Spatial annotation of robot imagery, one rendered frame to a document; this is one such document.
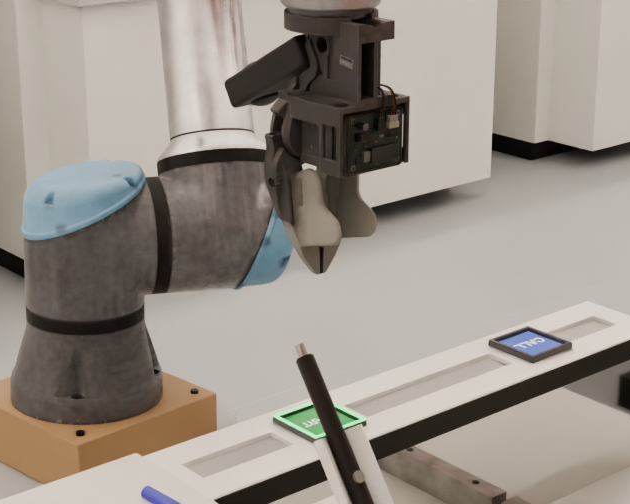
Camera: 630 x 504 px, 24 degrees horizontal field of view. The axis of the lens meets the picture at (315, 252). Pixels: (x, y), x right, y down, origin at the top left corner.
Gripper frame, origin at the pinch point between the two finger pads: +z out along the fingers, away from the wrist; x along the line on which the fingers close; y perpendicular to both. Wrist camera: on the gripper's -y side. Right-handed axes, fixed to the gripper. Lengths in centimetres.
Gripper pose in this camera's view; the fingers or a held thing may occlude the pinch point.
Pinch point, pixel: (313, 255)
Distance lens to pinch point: 117.1
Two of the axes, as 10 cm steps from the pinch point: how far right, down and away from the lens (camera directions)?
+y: 6.4, 2.5, -7.2
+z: 0.0, 9.5, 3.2
